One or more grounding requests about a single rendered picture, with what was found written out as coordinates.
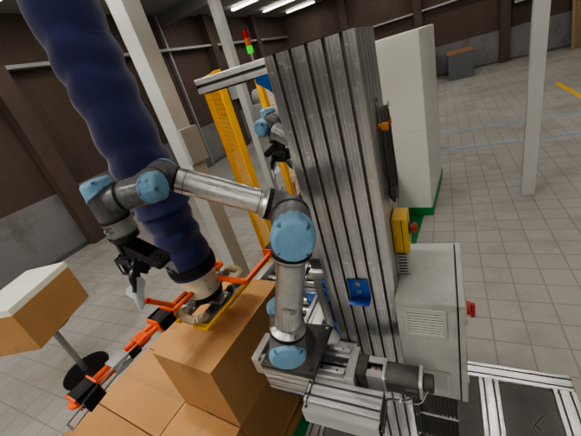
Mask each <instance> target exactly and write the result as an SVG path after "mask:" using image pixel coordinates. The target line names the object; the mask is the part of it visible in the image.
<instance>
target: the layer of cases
mask: <svg viewBox="0 0 581 436"><path fill-rule="evenodd" d="M178 325H179V323H176V322H174V323H173V324H172V325H171V326H170V327H169V328H168V329H167V330H166V331H165V332H164V333H163V334H162V335H161V336H160V337H159V338H158V339H157V340H156V341H155V342H154V343H153V344H152V345H151V346H150V347H149V349H147V350H146V351H145V352H144V353H143V354H142V355H141V356H140V357H139V358H138V359H137V360H136V361H135V362H134V363H133V364H132V365H131V366H130V367H129V368H128V369H127V370H126V371H125V372H124V373H123V374H122V375H121V376H120V377H119V378H118V379H117V380H116V381H115V382H114V383H113V384H112V385H111V386H110V387H109V388H108V389H107V390H106V395H105V396H104V398H103V399H102V400H101V401H100V403H99V404H98V405H97V406H96V407H95V408H94V409H93V411H92V412H88V413H87V414H86V416H85V417H84V418H83V420H82V421H81V422H80V423H79V425H78V426H77V427H76V428H75V429H74V431H73V432H71V431H70V429H68V430H67V431H66V432H65V433H64V434H63V436H281V435H282V433H283V430H284V428H285V426H286V424H287V422H288V420H289V418H290V416H291V413H292V411H293V409H294V407H295V405H296V403H297V400H298V398H299V396H296V395H293V394H286V393H284V391H281V390H280V389H276V388H271V386H270V384H269V382H268V381H267V383H266V384H265V386H264V388H263V390H262V391H261V393H260V395H259V397H258V399H257V400H256V402H255V404H254V405H253V407H252V410H251V411H250V413H249V414H248V416H247V418H246V420H245V422H244V424H243V425H242V427H240V426H237V425H234V424H233V423H231V422H229V421H227V420H223V419H222V418H220V417H218V416H216V415H213V414H211V413H209V412H207V411H204V410H202V409H200V408H198V407H196V406H193V405H191V404H189V403H187V402H186V401H185V400H184V399H183V398H182V396H181V395H180V393H179V392H178V390H177V389H176V387H175V385H174V384H173V382H172V381H171V380H170V378H169V377H168V375H167V374H166V372H165V371H164V369H163V367H162V366H161V365H160V363H159V362H158V360H157V359H156V358H155V356H154V355H153V352H154V351H155V349H156V348H157V347H158V346H159V345H160V344H161V343H162V342H163V341H164V340H165V339H166V338H167V337H168V336H169V334H170V333H171V332H172V331H173V330H174V329H175V328H176V327H177V326H178Z"/></svg>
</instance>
